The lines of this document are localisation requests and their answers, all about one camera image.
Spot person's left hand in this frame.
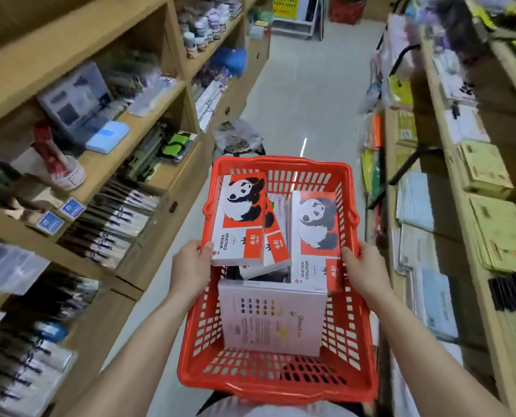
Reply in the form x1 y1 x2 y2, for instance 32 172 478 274
170 240 215 300

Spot person's right hand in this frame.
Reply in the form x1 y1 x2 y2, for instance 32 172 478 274
341 242 394 303

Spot red plastic shopping basket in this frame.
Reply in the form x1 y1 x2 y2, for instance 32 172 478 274
177 155 379 404

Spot person's right forearm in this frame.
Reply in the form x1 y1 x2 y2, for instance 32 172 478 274
366 287 513 417

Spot person's left forearm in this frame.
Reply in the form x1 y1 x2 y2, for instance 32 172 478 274
65 286 207 417

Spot red panda watercolour box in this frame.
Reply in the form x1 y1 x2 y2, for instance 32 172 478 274
289 190 345 294
210 170 268 267
239 193 292 280

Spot pale grey paper pad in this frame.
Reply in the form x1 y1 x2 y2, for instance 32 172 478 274
398 224 441 275

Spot green hanging folders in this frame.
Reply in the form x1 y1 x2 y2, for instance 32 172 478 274
361 147 383 197

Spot white colour-swatch paint box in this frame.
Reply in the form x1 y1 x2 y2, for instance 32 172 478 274
217 279 328 358

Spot large light blue paper pad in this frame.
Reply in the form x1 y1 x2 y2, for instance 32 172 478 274
407 268 459 342

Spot row of packed paint brushes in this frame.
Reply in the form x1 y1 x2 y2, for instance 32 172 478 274
58 178 161 270

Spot green and black pouch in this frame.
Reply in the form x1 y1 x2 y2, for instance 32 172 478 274
161 131 198 164

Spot black metal display hook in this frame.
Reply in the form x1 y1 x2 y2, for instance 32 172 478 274
388 145 444 187
387 43 422 77

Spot clear plastic bag on stool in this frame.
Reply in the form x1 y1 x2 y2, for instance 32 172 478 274
212 118 266 158

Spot wooden shelf unit with paper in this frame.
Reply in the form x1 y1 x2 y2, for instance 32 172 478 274
384 0 516 417

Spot orange hanging packet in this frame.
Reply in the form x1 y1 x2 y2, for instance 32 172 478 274
372 113 385 149

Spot blue shelf price label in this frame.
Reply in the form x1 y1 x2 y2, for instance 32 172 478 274
36 211 65 236
59 197 86 220

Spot light blue flat box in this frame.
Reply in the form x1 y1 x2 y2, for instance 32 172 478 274
85 120 130 154

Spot stack of yellow-green booklets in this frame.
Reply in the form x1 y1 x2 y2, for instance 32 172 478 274
457 141 514 197

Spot bundle of black pens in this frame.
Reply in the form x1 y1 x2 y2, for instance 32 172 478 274
487 273 516 314

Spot person's white shirt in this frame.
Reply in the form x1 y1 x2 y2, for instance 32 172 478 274
197 395 367 417

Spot red wrapped white roll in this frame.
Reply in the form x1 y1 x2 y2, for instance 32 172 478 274
31 121 86 190

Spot yellow-green hanging packet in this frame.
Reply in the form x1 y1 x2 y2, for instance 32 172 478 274
387 76 415 110

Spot white packet pile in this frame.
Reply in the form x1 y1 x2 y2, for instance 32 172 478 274
444 105 491 144

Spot blue plastic bag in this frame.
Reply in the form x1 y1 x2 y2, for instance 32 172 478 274
210 47 248 77

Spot clear plastic sleeve packets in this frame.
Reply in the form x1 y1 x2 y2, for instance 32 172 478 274
0 236 51 297

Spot grey paint set box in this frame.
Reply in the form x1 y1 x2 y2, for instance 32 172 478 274
36 61 112 144

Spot pile of white brush packets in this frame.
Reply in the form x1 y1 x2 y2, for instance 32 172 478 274
0 306 79 417

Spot row of small paint jars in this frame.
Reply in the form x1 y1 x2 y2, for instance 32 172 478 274
178 0 233 59

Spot red basket stack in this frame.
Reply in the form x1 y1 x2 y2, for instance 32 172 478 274
329 0 367 25

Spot wooden shelf unit with drawers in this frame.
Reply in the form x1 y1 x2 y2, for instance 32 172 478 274
0 0 272 417

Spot yellow paper sign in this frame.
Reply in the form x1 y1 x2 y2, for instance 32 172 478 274
273 0 300 20

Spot white metal display frame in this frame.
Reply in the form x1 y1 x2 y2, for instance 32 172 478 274
271 0 326 40

